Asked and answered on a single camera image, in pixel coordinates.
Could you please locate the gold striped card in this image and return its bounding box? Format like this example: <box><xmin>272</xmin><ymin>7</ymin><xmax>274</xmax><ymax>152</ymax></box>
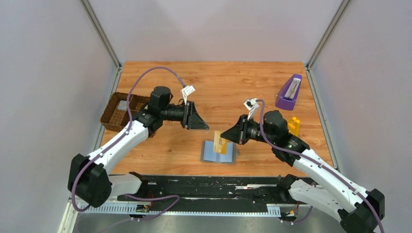
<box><xmin>213</xmin><ymin>131</ymin><xmax>227</xmax><ymax>154</ymax></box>

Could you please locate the grey card holder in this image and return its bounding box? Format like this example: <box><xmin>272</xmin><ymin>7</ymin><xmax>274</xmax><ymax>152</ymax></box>
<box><xmin>200</xmin><ymin>141</ymin><xmax>239</xmax><ymax>164</ymax></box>

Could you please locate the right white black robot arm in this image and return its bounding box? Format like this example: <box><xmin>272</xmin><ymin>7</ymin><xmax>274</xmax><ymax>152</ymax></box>
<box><xmin>221</xmin><ymin>111</ymin><xmax>385</xmax><ymax>233</ymax></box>

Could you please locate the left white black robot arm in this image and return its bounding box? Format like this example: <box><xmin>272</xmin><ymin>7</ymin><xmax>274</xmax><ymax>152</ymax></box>
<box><xmin>68</xmin><ymin>85</ymin><xmax>209</xmax><ymax>207</ymax></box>

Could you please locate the silver card in basket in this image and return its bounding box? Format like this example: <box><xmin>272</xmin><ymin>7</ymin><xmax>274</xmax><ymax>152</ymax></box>
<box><xmin>117</xmin><ymin>100</ymin><xmax>128</xmax><ymax>111</ymax></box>

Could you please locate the colourful toy block vehicle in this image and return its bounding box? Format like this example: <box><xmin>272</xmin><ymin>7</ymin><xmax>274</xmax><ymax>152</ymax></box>
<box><xmin>288</xmin><ymin>116</ymin><xmax>301</xmax><ymax>136</ymax></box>

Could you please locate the purple metronome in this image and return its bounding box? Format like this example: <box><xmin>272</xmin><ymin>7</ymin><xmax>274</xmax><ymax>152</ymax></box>
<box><xmin>275</xmin><ymin>74</ymin><xmax>302</xmax><ymax>111</ymax></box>

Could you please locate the brown woven divided basket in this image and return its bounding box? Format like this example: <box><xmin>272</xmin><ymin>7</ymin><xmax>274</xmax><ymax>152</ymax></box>
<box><xmin>100</xmin><ymin>92</ymin><xmax>149</xmax><ymax>132</ymax></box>

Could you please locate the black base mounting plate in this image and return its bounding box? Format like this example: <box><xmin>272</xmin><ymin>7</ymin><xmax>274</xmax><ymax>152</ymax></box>
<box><xmin>135</xmin><ymin>175</ymin><xmax>309</xmax><ymax>214</ymax></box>

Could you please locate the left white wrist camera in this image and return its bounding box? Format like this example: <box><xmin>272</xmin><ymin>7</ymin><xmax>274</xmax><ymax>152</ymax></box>
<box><xmin>180</xmin><ymin>85</ymin><xmax>196</xmax><ymax>104</ymax></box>

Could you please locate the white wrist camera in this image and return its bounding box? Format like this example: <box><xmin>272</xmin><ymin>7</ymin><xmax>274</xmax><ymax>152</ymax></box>
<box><xmin>243</xmin><ymin>98</ymin><xmax>259</xmax><ymax>120</ymax></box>
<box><xmin>180</xmin><ymin>85</ymin><xmax>196</xmax><ymax>104</ymax></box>

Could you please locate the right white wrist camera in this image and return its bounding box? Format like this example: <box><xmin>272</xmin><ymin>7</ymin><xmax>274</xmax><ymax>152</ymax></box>
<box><xmin>243</xmin><ymin>98</ymin><xmax>259</xmax><ymax>120</ymax></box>

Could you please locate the white slotted cable duct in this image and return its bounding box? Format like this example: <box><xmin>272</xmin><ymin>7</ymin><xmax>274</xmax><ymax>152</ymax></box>
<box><xmin>85</xmin><ymin>202</ymin><xmax>281</xmax><ymax>217</ymax></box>

